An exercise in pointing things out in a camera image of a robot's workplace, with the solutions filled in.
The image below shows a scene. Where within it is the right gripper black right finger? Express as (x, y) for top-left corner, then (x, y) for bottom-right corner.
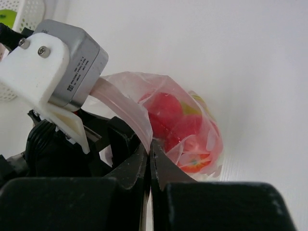
(150, 141), (296, 231)

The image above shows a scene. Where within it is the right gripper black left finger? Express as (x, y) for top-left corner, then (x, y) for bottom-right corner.
(0, 147), (147, 231)

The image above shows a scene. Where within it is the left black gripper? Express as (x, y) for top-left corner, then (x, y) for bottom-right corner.
(0, 109), (141, 185)

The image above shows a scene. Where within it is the clear zip top bag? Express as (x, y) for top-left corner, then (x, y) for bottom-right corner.
(90, 72), (223, 180)

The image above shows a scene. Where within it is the red fake tomato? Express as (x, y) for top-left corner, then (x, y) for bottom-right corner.
(138, 92), (203, 152)

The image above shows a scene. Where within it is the green fake apple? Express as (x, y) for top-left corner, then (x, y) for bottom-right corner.
(0, 9), (17, 29)

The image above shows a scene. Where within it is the yellow fake fruit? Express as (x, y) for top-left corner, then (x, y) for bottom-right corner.
(180, 93), (210, 115)

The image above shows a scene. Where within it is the white perforated plastic basket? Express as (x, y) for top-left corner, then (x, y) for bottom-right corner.
(0, 0), (51, 103)

